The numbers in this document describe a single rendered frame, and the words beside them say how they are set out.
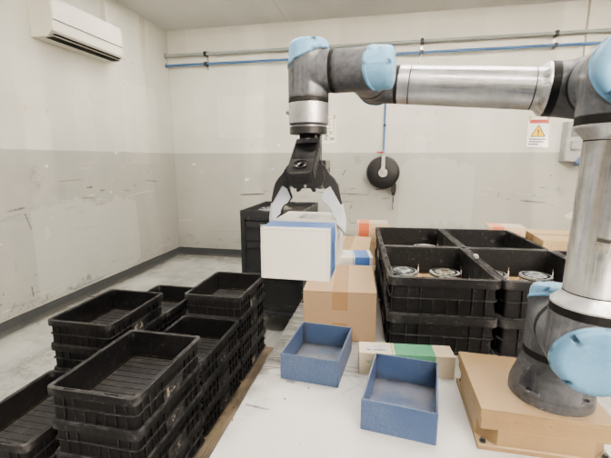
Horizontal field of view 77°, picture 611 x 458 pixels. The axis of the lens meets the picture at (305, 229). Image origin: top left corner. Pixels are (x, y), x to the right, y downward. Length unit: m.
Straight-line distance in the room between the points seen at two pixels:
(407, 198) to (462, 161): 0.70
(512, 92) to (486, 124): 3.86
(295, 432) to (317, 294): 0.43
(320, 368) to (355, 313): 0.26
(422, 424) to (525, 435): 0.19
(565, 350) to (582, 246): 0.16
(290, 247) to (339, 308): 0.56
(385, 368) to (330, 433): 0.24
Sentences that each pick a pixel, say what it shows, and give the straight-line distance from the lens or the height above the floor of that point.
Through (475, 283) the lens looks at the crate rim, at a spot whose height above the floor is 0.92.
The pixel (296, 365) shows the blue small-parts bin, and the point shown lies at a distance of 1.02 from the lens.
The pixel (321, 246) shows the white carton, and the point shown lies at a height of 1.11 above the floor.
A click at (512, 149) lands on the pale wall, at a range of 4.73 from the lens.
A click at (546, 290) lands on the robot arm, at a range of 0.86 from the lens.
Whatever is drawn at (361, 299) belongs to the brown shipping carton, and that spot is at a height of 0.84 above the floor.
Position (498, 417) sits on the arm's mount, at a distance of 0.88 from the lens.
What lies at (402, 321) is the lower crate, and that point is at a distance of 1.14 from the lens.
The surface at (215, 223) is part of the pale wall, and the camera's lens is 5.08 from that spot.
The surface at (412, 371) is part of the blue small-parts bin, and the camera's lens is 1.04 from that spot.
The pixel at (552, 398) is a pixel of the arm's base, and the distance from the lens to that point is 0.90.
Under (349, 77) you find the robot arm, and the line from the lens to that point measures 0.71.
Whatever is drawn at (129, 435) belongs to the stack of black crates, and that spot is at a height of 0.48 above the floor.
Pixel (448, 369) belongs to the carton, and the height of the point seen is 0.73.
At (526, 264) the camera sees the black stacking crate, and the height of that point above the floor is 0.88.
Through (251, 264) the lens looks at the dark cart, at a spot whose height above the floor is 0.51.
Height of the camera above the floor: 1.25
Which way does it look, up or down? 10 degrees down
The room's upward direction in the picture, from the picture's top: straight up
